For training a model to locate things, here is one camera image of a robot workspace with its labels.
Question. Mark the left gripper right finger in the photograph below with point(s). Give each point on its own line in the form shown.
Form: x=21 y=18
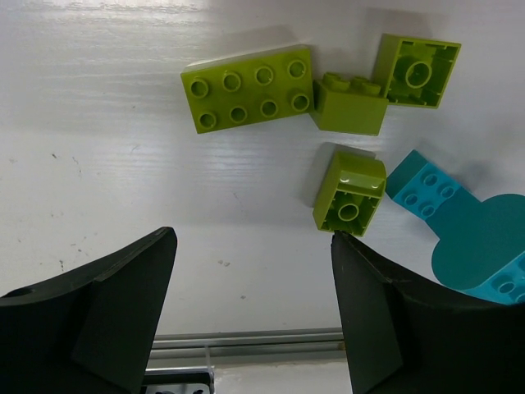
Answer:
x=406 y=334

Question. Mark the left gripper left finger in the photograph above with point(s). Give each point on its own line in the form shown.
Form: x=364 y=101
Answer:
x=91 y=329

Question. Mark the teal lego piece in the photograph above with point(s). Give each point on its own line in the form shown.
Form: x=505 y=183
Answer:
x=480 y=251

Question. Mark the green 2x4 lego brick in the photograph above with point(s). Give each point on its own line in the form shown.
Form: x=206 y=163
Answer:
x=249 y=89

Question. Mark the aluminium rail front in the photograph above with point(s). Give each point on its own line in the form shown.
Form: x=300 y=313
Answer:
x=239 y=344

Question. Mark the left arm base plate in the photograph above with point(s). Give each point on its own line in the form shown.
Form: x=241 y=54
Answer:
x=183 y=380

